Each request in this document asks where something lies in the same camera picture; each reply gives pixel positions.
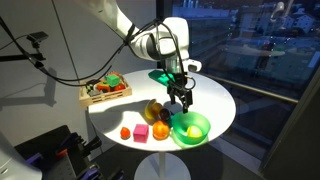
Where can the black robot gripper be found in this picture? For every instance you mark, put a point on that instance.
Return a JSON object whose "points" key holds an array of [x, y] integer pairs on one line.
{"points": [[178, 89]]}

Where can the green translucent bowl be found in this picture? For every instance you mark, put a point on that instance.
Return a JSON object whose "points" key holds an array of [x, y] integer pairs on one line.
{"points": [[181, 122]]}

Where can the yellow round fruit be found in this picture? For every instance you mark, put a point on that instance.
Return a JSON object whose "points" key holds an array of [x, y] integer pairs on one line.
{"points": [[194, 132]]}

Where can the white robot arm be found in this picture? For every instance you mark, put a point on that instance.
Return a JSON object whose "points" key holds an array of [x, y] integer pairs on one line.
{"points": [[166, 42]]}

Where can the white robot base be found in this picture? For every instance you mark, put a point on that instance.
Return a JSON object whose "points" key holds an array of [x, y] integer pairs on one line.
{"points": [[12, 164]]}

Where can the orange fruit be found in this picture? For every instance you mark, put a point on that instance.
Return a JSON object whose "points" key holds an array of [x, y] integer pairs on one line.
{"points": [[161, 130]]}

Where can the white round table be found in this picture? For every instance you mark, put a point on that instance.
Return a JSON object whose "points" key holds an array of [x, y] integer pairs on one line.
{"points": [[148, 120]]}

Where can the wooden tray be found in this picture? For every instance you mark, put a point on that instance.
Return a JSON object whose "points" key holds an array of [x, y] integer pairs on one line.
{"points": [[123, 89]]}

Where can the dark red plum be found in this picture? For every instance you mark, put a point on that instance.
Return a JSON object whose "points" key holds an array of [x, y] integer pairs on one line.
{"points": [[164, 114]]}

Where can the teal blue block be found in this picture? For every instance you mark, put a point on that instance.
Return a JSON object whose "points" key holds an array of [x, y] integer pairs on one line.
{"points": [[169, 121]]}

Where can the yellow banana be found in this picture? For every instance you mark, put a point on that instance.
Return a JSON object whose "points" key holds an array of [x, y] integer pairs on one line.
{"points": [[152, 109]]}

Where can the pink cube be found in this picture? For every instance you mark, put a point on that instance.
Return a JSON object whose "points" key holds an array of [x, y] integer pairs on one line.
{"points": [[141, 133]]}

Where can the small red strawberry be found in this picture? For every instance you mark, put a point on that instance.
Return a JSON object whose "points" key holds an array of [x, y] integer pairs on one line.
{"points": [[125, 133]]}

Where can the green cube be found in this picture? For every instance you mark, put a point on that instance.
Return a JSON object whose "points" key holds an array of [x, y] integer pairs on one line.
{"points": [[112, 80]]}

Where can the black and white cube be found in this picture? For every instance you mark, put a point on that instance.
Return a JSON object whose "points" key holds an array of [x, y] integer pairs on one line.
{"points": [[90, 89]]}

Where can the purple clamp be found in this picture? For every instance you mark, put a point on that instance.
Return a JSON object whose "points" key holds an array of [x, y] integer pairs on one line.
{"points": [[74, 139]]}

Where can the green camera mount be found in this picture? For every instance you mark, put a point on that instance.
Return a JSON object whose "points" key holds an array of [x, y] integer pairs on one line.
{"points": [[161, 77]]}

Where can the black camera on stand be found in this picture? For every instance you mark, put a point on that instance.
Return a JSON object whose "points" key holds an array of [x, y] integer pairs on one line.
{"points": [[35, 39]]}

